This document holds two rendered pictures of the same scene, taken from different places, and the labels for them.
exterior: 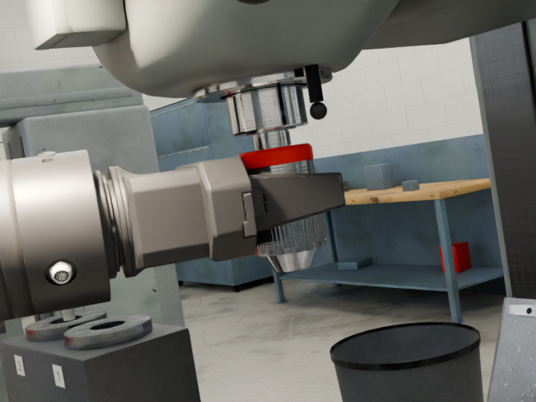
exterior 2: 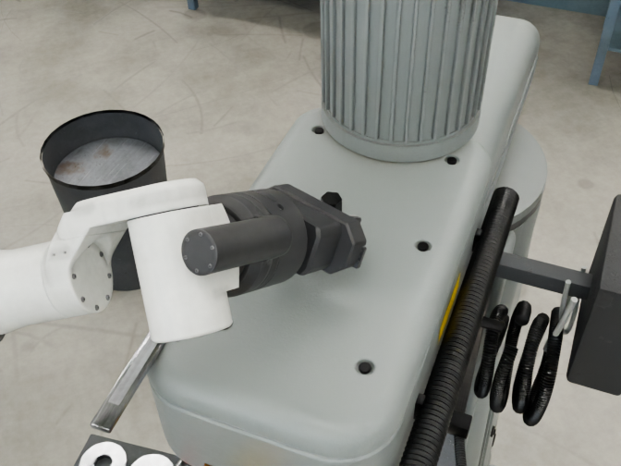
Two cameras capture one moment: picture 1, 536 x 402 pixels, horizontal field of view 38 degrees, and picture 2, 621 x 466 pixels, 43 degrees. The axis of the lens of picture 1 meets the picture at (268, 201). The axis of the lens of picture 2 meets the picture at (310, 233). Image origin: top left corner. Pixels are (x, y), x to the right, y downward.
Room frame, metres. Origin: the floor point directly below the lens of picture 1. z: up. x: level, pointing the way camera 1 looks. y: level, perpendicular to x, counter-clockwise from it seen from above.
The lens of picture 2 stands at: (0.00, 0.34, 2.48)
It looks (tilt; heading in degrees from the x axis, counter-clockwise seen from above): 45 degrees down; 326
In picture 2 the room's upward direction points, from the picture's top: 2 degrees counter-clockwise
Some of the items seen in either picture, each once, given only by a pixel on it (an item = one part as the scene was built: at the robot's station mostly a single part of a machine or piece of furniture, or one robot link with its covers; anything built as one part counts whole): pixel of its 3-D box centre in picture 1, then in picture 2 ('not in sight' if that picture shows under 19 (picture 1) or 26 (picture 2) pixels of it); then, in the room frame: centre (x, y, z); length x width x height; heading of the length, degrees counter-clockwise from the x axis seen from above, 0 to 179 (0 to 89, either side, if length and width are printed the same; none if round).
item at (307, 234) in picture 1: (282, 206); not in sight; (0.47, -0.01, 1.23); 0.05 x 0.05 x 0.05
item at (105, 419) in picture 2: not in sight; (164, 324); (0.48, 0.19, 1.89); 0.24 x 0.04 x 0.01; 125
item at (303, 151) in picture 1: (274, 156); not in sight; (0.47, -0.01, 1.26); 0.05 x 0.05 x 0.01
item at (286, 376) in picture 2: not in sight; (334, 285); (0.48, -0.02, 1.81); 0.47 x 0.26 x 0.16; 123
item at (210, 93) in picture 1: (262, 84); not in sight; (0.47, -0.01, 1.31); 0.09 x 0.09 x 0.01
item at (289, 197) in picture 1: (293, 197); not in sight; (0.44, -0.01, 1.24); 0.06 x 0.02 x 0.03; 105
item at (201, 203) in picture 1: (132, 224); not in sight; (0.45, 0.08, 1.24); 0.13 x 0.12 x 0.10; 15
